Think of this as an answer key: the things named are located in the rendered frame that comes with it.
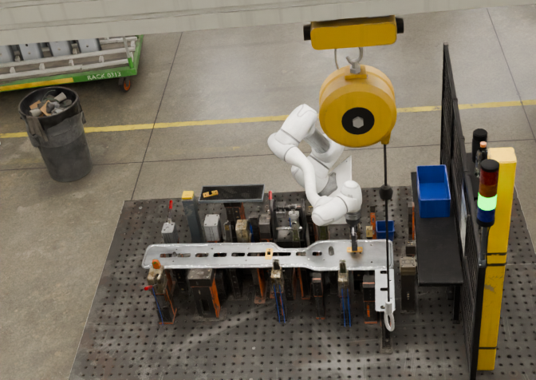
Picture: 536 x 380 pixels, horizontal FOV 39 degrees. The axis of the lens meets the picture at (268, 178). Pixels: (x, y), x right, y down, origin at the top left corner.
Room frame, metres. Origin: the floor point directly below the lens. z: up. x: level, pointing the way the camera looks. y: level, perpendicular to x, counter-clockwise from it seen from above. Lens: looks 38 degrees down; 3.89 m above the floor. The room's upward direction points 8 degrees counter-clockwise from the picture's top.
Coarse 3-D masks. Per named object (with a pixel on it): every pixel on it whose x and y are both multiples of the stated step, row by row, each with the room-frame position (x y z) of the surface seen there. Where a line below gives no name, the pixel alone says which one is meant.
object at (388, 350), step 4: (384, 308) 2.53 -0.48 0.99; (380, 312) 2.51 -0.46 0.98; (380, 316) 2.51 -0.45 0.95; (388, 316) 2.50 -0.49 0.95; (388, 320) 2.51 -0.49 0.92; (384, 324) 2.51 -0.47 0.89; (384, 328) 2.51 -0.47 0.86; (384, 332) 2.51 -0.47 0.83; (388, 332) 2.52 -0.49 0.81; (384, 336) 2.51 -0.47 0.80; (388, 336) 2.52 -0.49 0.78; (380, 340) 2.56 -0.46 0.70; (384, 340) 2.51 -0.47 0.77; (388, 340) 2.51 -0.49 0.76; (380, 344) 2.54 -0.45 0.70; (384, 344) 2.51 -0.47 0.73; (388, 344) 2.51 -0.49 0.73; (380, 348) 2.51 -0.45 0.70; (384, 348) 2.51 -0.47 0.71; (388, 348) 2.50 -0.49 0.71; (380, 352) 2.49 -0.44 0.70; (384, 352) 2.48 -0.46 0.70; (388, 352) 2.48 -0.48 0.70; (392, 352) 2.48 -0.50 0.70
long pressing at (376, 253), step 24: (336, 240) 3.04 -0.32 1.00; (360, 240) 3.02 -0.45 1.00; (384, 240) 2.99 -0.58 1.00; (144, 264) 3.08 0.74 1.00; (168, 264) 3.05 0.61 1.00; (192, 264) 3.03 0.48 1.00; (216, 264) 3.00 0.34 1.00; (240, 264) 2.97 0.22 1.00; (264, 264) 2.95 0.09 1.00; (288, 264) 2.92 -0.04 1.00; (312, 264) 2.89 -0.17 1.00; (336, 264) 2.87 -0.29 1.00; (360, 264) 2.84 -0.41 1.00; (384, 264) 2.81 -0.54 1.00
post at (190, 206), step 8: (184, 200) 3.41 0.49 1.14; (192, 200) 3.40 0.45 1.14; (184, 208) 3.41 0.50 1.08; (192, 208) 3.40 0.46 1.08; (192, 216) 3.41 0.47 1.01; (192, 224) 3.41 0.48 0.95; (200, 224) 3.46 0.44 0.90; (192, 232) 3.42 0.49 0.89; (200, 232) 3.42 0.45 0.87; (192, 240) 3.42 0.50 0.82; (200, 240) 3.41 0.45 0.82
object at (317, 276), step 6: (318, 276) 2.81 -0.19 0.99; (318, 282) 2.77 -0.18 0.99; (318, 288) 2.77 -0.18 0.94; (318, 294) 2.77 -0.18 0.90; (318, 300) 2.78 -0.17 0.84; (318, 306) 2.76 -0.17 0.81; (324, 306) 2.81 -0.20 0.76; (318, 312) 2.78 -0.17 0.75; (324, 312) 2.79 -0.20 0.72; (318, 318) 2.77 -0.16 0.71; (324, 318) 2.76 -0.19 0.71
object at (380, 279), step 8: (376, 272) 2.76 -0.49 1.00; (392, 272) 2.75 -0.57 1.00; (376, 280) 2.71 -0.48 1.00; (384, 280) 2.70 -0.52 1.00; (392, 280) 2.69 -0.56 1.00; (376, 288) 2.65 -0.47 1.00; (392, 288) 2.64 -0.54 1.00; (376, 296) 2.60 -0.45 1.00; (384, 296) 2.59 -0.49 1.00; (392, 296) 2.59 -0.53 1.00; (376, 304) 2.55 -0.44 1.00; (384, 304) 2.54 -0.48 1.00; (392, 304) 2.53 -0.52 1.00
